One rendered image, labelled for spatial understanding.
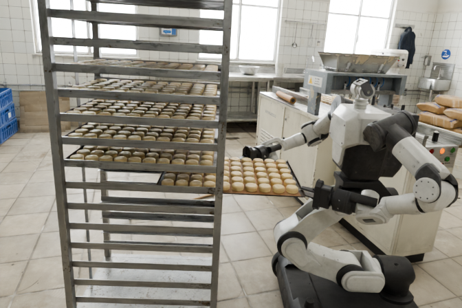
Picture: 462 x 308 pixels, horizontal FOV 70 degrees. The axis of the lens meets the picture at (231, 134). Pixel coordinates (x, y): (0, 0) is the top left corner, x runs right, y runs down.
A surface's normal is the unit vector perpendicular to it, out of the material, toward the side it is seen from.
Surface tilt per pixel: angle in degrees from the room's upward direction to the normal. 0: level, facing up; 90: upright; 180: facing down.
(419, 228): 90
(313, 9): 90
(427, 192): 75
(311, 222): 90
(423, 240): 90
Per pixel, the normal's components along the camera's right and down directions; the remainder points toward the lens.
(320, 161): 0.29, 0.27
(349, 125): -0.69, 0.08
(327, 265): 0.02, 0.27
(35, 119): 0.27, -0.14
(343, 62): 0.24, 0.65
